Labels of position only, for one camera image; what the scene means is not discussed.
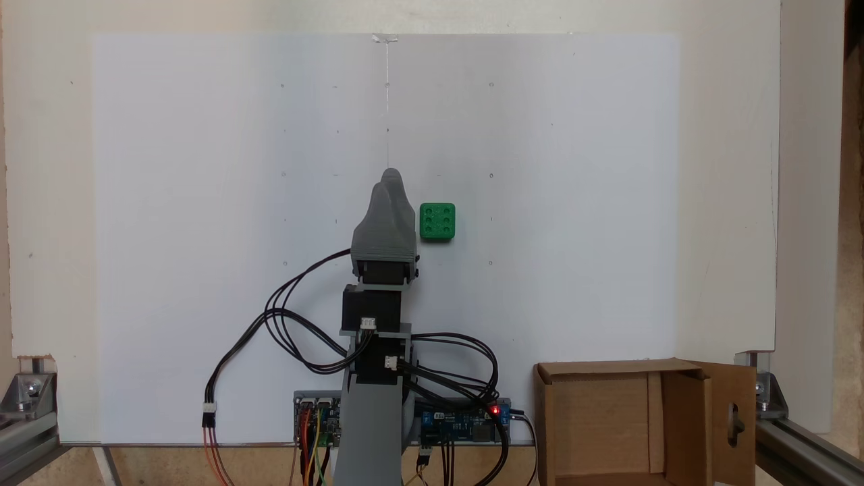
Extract black cable with white connector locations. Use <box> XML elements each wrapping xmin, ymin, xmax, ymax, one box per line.
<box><xmin>201</xmin><ymin>307</ymin><xmax>373</xmax><ymax>430</ymax></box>

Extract white paper sheet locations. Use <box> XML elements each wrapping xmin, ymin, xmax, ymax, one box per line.
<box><xmin>91</xmin><ymin>32</ymin><xmax>680</xmax><ymax>446</ymax></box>

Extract orange red wire bundle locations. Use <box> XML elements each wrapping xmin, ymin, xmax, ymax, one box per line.
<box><xmin>202</xmin><ymin>425</ymin><xmax>236</xmax><ymax>486</ymax></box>

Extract circuit board with jumper wires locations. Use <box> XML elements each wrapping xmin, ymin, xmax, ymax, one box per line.
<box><xmin>293</xmin><ymin>390</ymin><xmax>343</xmax><ymax>448</ymax></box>

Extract black gripper motor cable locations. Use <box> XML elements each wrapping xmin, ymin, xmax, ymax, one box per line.
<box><xmin>263</xmin><ymin>249</ymin><xmax>356</xmax><ymax>358</ymax></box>

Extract thin power cable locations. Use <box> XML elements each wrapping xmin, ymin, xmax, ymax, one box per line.
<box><xmin>510</xmin><ymin>408</ymin><xmax>541</xmax><ymax>486</ymax></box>

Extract black arm motor cable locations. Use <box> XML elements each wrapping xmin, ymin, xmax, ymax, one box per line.
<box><xmin>397</xmin><ymin>331</ymin><xmax>515</xmax><ymax>486</ymax></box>

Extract blue circuit board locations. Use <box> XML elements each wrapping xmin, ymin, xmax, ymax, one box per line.
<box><xmin>413</xmin><ymin>397</ymin><xmax>512</xmax><ymax>446</ymax></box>

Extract yellow jumper wire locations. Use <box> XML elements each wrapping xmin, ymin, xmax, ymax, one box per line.
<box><xmin>306</xmin><ymin>405</ymin><xmax>323</xmax><ymax>486</ymax></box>

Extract metal corner bracket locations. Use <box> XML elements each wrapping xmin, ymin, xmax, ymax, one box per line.
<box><xmin>734</xmin><ymin>350</ymin><xmax>789</xmax><ymax>421</ymax></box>
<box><xmin>0</xmin><ymin>354</ymin><xmax>59</xmax><ymax>414</ymax></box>

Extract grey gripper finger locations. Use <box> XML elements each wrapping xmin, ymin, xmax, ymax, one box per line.
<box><xmin>351</xmin><ymin>182</ymin><xmax>404</xmax><ymax>262</ymax></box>
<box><xmin>381</xmin><ymin>168</ymin><xmax>418</xmax><ymax>262</ymax></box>

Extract aluminium frame post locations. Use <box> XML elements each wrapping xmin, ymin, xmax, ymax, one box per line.
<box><xmin>0</xmin><ymin>398</ymin><xmax>65</xmax><ymax>486</ymax></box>
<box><xmin>755</xmin><ymin>415</ymin><xmax>864</xmax><ymax>486</ymax></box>

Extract brown cardboard box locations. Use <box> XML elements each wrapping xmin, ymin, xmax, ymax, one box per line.
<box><xmin>533</xmin><ymin>358</ymin><xmax>757</xmax><ymax>486</ymax></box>

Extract green dice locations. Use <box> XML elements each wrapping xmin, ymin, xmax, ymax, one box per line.
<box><xmin>419</xmin><ymin>202</ymin><xmax>456</xmax><ymax>242</ymax></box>

